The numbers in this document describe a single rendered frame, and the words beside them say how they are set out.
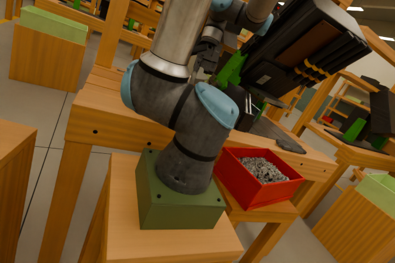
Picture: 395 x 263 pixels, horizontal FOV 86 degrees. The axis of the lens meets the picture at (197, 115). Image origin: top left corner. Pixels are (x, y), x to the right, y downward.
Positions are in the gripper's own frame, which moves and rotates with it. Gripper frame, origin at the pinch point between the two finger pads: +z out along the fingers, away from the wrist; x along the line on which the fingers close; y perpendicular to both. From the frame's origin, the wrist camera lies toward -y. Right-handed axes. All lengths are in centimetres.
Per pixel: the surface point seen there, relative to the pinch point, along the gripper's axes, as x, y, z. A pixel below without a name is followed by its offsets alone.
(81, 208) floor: 58, -41, 89
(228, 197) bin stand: -8.6, 26.0, 32.9
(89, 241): -13, -14, 58
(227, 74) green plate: 26.8, 16.9, -16.2
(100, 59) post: 43, -53, -4
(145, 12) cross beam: 46, -39, -39
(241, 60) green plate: 23.3, 20.4, -24.7
